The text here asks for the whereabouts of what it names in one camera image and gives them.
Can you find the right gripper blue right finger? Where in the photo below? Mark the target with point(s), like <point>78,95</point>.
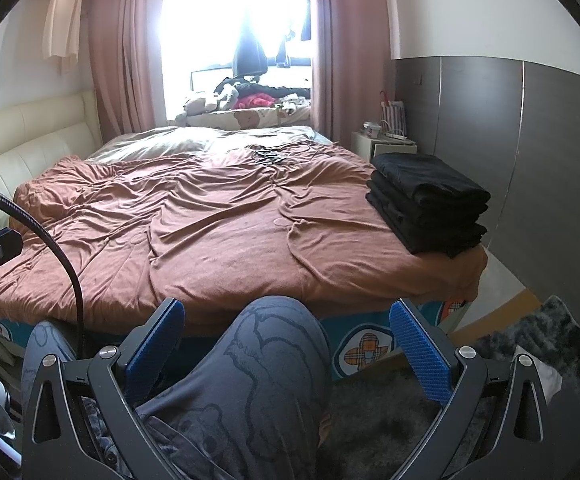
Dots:
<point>427,351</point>

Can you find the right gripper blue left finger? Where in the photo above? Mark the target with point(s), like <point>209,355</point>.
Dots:
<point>146,349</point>

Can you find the black pants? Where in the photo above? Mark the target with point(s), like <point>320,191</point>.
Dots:
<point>425,179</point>

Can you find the grey fluffy rug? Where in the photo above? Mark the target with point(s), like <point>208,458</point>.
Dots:
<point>514,412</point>

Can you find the grey patterned trouser leg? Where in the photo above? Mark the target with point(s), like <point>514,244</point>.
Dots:
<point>251,408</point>

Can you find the cream padded headboard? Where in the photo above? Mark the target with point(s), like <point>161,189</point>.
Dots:
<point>35,135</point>

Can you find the stack of folded black clothes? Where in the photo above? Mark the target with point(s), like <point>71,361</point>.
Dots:
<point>436,234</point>

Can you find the rust orange bed blanket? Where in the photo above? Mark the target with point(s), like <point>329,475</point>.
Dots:
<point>216,237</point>

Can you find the beige duvet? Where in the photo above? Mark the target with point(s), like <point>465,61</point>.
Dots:
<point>198,141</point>

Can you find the cream bedside nightstand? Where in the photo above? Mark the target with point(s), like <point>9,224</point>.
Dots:
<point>367,148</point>

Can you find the pile of toys and clothes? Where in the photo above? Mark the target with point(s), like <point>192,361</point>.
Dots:
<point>239,93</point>

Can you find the bear print cushion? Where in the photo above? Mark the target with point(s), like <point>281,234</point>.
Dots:
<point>252,118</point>

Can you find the left pink curtain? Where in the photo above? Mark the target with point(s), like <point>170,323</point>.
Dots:
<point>126,61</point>

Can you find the pink curtain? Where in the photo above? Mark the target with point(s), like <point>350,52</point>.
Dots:
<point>126,61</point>
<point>352,65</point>

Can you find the right pink curtain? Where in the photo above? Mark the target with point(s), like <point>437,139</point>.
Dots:
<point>352,65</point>

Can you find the hanging dark garment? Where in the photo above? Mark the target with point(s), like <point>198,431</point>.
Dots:
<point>249,58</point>

